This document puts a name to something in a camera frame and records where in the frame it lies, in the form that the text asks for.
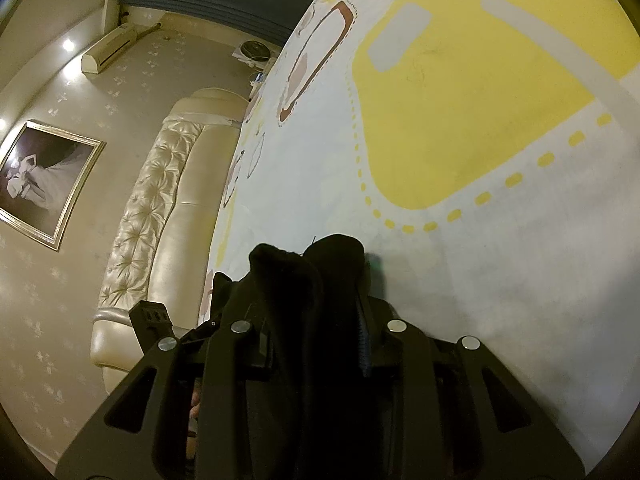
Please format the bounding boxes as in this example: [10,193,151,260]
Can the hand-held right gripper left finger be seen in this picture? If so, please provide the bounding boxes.
[55,317,281,480]

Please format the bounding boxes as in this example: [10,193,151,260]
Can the black pants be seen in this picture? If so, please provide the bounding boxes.
[197,234,401,480]

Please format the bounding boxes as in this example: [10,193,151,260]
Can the white round fan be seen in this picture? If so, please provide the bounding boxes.
[232,39,273,67]

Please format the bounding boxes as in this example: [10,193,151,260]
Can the dark curtain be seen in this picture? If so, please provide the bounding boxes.
[120,0,346,46]

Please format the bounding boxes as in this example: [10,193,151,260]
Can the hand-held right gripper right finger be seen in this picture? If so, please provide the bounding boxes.
[356,299,587,480]

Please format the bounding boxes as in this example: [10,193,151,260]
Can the white air conditioner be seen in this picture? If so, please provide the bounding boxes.
[81,22,162,75]

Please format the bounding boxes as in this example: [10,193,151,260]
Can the printed bed sheet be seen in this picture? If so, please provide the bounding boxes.
[197,0,640,471]

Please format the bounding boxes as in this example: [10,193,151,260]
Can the cream tufted headboard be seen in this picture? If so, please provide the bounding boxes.
[90,87,251,396]

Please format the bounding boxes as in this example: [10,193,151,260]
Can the framed wall picture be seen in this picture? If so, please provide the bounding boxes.
[0,119,107,252]

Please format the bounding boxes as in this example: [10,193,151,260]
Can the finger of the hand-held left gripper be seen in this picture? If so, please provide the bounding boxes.
[207,271,240,330]

